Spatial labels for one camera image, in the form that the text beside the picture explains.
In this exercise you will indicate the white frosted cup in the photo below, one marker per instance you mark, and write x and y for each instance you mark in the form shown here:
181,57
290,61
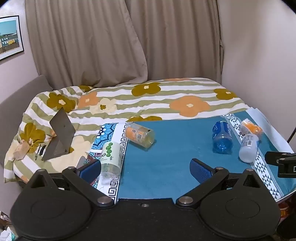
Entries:
248,146

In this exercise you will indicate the clear cup with green dots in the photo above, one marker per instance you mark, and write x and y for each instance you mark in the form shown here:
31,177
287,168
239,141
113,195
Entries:
111,155

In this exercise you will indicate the white crumpled bag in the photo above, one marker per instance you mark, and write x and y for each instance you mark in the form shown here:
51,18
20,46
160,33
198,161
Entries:
7,231

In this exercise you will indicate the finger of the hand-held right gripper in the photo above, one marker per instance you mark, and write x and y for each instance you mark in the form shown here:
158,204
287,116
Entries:
272,157

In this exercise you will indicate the blue transparent cup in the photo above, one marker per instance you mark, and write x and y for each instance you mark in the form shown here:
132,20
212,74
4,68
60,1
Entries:
222,136

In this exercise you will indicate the floral striped blanket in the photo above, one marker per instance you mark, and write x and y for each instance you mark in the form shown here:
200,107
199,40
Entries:
161,99

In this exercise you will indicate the beige curtain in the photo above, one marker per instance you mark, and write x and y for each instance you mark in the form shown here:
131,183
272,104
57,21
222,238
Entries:
76,41
180,39

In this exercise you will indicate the teal mat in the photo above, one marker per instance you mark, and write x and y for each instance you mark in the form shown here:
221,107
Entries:
171,153

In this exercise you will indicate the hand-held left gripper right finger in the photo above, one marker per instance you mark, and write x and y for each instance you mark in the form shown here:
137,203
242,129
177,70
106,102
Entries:
200,172

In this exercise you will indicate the clear cup with orange label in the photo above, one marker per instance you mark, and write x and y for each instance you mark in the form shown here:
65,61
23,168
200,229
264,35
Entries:
138,134

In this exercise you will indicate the grey folding stand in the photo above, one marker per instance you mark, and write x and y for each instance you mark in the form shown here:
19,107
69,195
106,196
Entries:
59,136

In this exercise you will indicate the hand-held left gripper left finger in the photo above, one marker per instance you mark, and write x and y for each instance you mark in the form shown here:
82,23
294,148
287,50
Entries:
89,172

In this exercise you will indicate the orange and white cup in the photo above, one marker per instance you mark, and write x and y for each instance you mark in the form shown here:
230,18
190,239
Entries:
249,127

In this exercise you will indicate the framed picture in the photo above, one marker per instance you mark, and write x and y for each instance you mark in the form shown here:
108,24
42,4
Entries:
9,37

